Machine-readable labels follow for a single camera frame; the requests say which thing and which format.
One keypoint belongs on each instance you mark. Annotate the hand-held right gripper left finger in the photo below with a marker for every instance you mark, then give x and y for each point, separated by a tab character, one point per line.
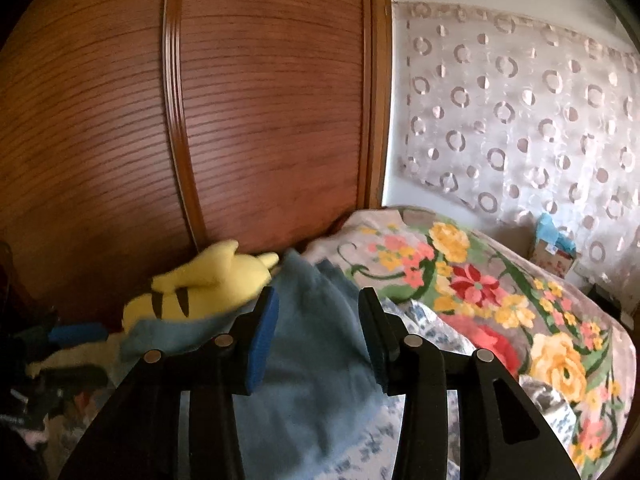
262	340

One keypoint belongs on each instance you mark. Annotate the blue-grey pants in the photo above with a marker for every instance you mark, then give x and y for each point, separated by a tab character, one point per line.
310	400

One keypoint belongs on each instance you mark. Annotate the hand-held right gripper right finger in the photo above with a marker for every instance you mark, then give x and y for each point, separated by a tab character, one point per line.
372	330

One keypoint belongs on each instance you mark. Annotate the yellow plush toy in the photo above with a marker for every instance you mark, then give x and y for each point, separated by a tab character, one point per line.
210	280

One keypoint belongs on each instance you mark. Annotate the tissue box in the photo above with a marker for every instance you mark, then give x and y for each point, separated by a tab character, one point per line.
550	255

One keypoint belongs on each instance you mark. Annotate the colourful flowered blanket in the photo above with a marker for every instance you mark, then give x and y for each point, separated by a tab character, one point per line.
475	285

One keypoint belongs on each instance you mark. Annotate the blue padded bar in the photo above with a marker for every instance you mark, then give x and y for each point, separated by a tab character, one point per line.
80	334

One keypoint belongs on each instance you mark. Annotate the sheer circle-patterned curtain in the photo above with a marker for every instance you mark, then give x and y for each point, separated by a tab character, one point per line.
500	110

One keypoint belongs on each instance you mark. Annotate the wooden wardrobe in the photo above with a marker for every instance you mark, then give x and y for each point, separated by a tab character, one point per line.
250	110

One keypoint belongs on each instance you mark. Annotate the blue floral bed sheet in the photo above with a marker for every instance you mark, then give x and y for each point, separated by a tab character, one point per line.
420	317

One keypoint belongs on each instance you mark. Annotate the pile of dark clothes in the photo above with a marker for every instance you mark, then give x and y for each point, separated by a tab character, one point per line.
60	385

